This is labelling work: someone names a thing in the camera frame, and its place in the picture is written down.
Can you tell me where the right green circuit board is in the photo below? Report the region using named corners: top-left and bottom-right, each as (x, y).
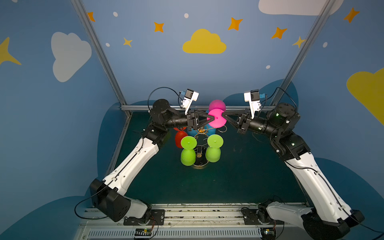
top-left (261, 228), bottom-right (277, 240)

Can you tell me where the red plastic wine glass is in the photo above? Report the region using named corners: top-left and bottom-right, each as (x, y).
top-left (174, 127), bottom-right (188, 149)

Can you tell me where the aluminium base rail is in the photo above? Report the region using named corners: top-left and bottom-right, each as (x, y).
top-left (74, 203), bottom-right (311, 240)

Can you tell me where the blue wine glass left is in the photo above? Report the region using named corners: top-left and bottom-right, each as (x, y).
top-left (187, 129), bottom-right (199, 137)

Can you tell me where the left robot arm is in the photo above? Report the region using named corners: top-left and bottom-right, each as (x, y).
top-left (90, 99), bottom-right (217, 222)

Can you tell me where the aluminium frame left post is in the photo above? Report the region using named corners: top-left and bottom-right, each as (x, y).
top-left (71, 0), bottom-right (127, 107)

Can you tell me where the aluminium frame right post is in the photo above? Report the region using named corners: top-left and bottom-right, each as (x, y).
top-left (268, 0), bottom-right (337, 110)

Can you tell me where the aluminium frame post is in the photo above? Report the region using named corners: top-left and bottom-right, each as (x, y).
top-left (71, 0), bottom-right (127, 107)
top-left (268, 0), bottom-right (337, 110)

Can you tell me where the green circuit board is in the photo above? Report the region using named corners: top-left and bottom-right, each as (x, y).
top-left (261, 228), bottom-right (277, 240)
top-left (135, 228), bottom-right (153, 238)

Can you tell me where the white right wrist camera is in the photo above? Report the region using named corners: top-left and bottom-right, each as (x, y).
top-left (244, 90), bottom-right (266, 119)

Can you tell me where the blue wine glass right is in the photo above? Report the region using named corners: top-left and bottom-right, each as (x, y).
top-left (206, 128), bottom-right (217, 136)

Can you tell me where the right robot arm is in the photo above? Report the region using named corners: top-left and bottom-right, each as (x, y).
top-left (222, 103), bottom-right (365, 240)

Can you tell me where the magenta plastic wine glass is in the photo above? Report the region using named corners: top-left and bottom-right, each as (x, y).
top-left (208, 100), bottom-right (227, 129)

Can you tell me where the gold wire glass rack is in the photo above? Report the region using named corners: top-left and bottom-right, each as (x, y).
top-left (192, 124), bottom-right (227, 170)

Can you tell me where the green wine glass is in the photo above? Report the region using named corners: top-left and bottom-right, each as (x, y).
top-left (206, 135), bottom-right (224, 163)
top-left (181, 136), bottom-right (197, 166)

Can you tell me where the aluminium frame back rail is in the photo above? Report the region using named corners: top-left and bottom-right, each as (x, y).
top-left (121, 105), bottom-right (275, 112)

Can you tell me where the left green circuit board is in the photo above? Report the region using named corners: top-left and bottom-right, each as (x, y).
top-left (135, 228), bottom-right (153, 238)

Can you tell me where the blue wine glass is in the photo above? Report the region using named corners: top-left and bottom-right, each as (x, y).
top-left (206, 128), bottom-right (217, 136)
top-left (187, 129), bottom-right (199, 137)

